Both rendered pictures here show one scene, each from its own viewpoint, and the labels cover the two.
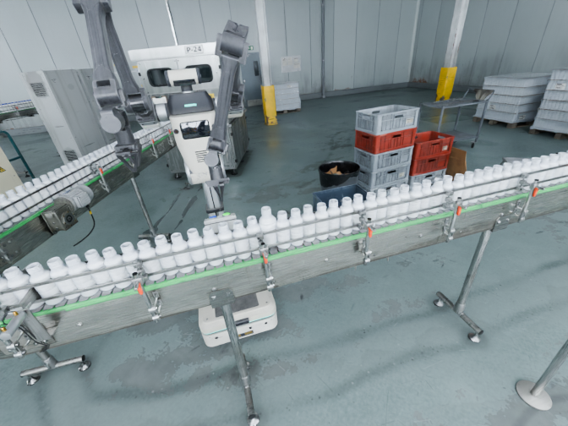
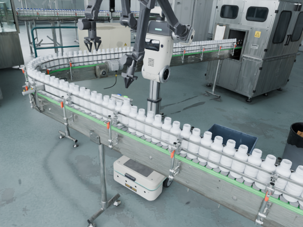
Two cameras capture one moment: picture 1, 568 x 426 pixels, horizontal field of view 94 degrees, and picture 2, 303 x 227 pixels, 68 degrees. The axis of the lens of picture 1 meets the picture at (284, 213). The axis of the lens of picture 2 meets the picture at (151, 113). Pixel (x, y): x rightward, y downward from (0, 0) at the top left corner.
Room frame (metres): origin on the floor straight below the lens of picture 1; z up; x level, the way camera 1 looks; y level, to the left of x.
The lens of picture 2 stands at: (0.19, -0.94, 1.74)
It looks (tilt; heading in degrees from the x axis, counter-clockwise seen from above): 27 degrees down; 47
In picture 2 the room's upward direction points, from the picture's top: 4 degrees clockwise
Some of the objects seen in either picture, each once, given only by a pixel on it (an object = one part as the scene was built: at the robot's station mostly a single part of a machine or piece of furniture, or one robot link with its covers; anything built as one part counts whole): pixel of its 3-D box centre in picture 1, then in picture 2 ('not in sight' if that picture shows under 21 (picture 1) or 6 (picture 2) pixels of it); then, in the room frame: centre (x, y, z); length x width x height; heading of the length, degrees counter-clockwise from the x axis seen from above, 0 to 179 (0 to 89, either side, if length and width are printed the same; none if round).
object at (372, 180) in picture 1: (380, 171); not in sight; (3.27, -1.32, 0.33); 0.61 x 0.41 x 0.22; 110
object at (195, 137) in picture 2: (369, 210); (194, 143); (1.03, -0.39, 1.08); 0.06 x 0.06 x 0.17
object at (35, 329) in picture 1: (32, 330); (37, 100); (0.64, 0.90, 0.96); 0.23 x 0.10 x 0.27; 14
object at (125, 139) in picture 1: (124, 137); (92, 34); (0.97, 0.53, 1.51); 0.10 x 0.07 x 0.07; 14
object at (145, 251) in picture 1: (150, 259); (77, 96); (0.81, 0.52, 1.08); 0.06 x 0.06 x 0.17
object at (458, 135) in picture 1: (450, 122); not in sight; (4.90, -3.19, 0.49); 1.05 x 0.55 x 0.99; 104
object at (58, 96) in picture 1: (71, 122); (176, 29); (5.84, 4.16, 0.96); 0.82 x 0.50 x 1.91; 176
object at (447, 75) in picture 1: (445, 85); not in sight; (9.53, -5.73, 0.55); 0.40 x 0.40 x 1.10; 14
